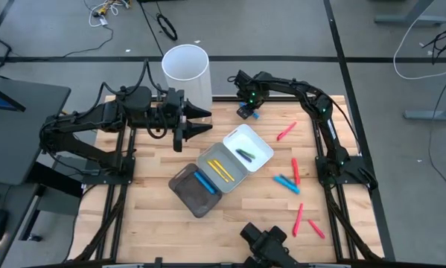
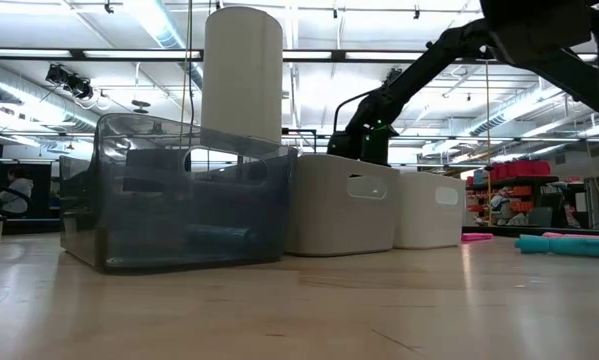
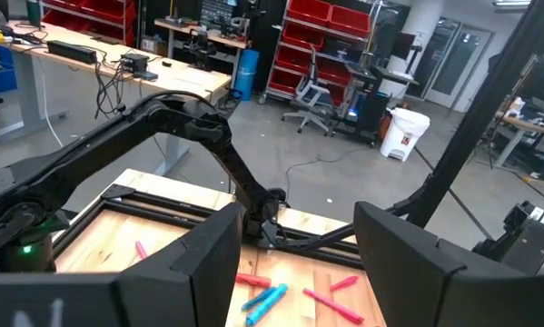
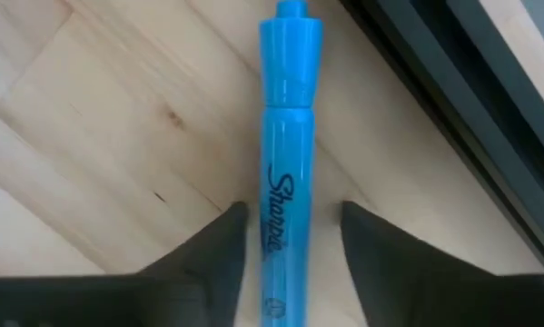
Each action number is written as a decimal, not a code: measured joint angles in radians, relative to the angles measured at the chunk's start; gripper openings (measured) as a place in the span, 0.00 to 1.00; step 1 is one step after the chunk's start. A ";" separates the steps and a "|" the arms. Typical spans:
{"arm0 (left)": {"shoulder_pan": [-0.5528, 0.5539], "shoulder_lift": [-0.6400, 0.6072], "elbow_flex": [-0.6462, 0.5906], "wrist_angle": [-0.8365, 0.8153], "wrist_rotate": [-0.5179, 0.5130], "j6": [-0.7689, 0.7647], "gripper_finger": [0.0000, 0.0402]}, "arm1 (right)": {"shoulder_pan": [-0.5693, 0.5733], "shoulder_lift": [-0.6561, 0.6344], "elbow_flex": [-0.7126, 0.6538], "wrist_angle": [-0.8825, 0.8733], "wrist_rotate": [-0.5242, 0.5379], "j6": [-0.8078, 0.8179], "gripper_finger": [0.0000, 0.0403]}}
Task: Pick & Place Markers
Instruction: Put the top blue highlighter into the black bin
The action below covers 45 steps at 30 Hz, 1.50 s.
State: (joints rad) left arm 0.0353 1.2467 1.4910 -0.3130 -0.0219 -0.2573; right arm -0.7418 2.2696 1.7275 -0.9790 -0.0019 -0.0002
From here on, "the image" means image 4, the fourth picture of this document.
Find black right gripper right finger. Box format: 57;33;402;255
341;200;498;327

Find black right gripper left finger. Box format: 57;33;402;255
130;202;252;327

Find blue highlighter marker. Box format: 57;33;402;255
257;0;325;327

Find black aluminium table frame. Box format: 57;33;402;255
337;0;544;273

